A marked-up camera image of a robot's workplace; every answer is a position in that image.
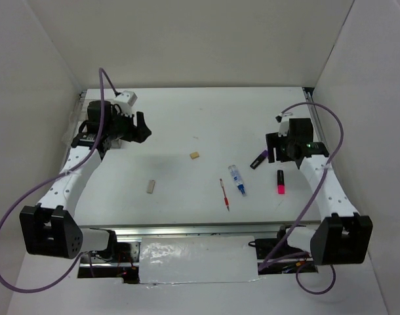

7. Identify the white tape sheet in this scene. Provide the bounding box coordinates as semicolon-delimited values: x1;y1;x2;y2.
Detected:
139;236;258;284

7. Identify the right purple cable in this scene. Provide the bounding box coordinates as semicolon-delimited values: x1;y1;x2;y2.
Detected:
257;102;346;295

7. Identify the black purple usb stick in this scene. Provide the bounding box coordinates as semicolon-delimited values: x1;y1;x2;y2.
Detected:
250;150;268;170

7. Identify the clear plastic organizer box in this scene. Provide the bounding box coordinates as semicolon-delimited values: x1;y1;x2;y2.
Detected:
62;94;86;146

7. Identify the red gel pen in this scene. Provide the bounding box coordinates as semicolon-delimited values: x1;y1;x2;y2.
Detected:
219;178;230;212

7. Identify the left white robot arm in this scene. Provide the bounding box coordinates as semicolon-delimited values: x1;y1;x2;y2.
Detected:
20;91;151;262

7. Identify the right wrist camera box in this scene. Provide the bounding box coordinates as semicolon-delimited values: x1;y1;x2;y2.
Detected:
276;112;294;137

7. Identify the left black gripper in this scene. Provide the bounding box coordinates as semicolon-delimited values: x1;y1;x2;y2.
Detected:
105;106;151;143

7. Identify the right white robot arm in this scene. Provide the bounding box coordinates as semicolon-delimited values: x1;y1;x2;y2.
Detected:
266;115;373;265

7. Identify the beige rectangular eraser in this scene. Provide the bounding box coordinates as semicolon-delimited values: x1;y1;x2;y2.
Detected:
146;180;155;194

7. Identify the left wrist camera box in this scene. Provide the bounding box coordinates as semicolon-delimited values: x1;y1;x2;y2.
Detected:
113;91;138;117

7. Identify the pink highlighter black cap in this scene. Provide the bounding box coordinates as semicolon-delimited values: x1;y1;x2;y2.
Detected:
277;170;285;195

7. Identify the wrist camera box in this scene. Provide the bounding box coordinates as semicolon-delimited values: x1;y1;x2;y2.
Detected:
276;112;294;137
113;91;138;117

